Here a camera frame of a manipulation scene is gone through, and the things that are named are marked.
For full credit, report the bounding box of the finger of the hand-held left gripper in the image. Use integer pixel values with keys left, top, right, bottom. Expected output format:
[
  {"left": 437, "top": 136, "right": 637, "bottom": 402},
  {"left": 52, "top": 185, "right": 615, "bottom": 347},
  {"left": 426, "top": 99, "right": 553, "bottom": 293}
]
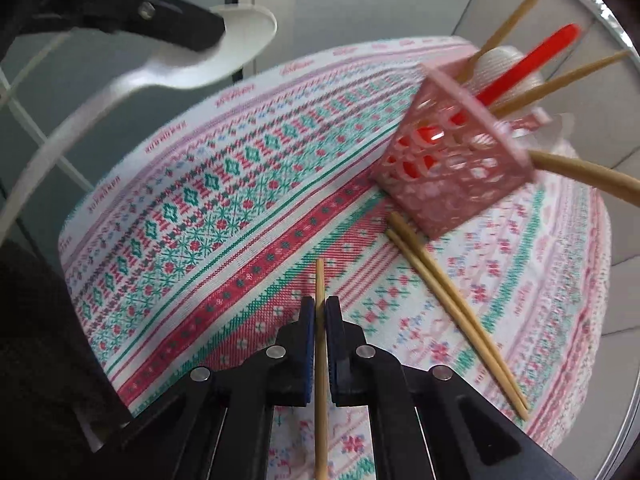
[{"left": 30, "top": 0, "right": 227, "bottom": 55}]

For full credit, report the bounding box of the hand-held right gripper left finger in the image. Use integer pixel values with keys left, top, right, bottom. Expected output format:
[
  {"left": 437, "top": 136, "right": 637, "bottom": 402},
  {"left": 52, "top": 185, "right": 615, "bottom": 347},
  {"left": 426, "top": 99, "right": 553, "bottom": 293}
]
[{"left": 95, "top": 296, "right": 316, "bottom": 480}]

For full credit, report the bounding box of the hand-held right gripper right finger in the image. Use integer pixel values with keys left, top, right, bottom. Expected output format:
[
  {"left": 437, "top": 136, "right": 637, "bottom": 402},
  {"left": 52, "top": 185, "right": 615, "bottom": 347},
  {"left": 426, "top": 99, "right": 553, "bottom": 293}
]
[{"left": 325, "top": 296, "right": 576, "bottom": 480}]

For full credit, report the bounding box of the white plastic spoon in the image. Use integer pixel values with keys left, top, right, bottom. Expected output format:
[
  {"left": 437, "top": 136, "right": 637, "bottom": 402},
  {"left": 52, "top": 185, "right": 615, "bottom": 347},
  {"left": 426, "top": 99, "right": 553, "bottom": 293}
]
[{"left": 0, "top": 5, "right": 278, "bottom": 247}]

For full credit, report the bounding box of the wooden chopstick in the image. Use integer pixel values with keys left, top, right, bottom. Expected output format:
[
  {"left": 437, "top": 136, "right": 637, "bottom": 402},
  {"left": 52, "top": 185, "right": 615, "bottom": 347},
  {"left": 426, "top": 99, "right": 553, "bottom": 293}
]
[
  {"left": 313, "top": 258, "right": 331, "bottom": 480},
  {"left": 526, "top": 150, "right": 640, "bottom": 197},
  {"left": 384, "top": 229, "right": 530, "bottom": 422},
  {"left": 390, "top": 211, "right": 531, "bottom": 413},
  {"left": 489, "top": 50, "right": 632, "bottom": 117},
  {"left": 456, "top": 0, "right": 557, "bottom": 87}
]

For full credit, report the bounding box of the pink perforated utensil basket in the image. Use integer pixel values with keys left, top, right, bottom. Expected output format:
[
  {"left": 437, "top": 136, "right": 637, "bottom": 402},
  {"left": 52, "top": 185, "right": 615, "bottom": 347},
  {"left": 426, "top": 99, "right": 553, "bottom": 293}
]
[{"left": 370, "top": 62, "right": 538, "bottom": 239}]

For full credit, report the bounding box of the red plastic spoon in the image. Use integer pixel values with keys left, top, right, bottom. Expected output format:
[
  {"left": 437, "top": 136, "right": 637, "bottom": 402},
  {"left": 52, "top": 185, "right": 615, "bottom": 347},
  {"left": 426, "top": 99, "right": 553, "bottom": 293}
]
[{"left": 400, "top": 24, "right": 582, "bottom": 182}]

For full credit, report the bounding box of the patterned tablecloth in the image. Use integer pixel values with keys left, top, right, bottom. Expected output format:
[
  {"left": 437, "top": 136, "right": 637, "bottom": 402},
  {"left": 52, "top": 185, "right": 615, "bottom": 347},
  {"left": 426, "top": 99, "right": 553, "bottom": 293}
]
[{"left": 57, "top": 35, "right": 613, "bottom": 480}]

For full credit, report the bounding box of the dark clothing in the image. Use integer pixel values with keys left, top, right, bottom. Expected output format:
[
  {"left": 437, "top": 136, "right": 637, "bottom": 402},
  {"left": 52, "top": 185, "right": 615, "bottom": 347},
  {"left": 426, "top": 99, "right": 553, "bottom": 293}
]
[{"left": 0, "top": 245, "right": 132, "bottom": 480}]

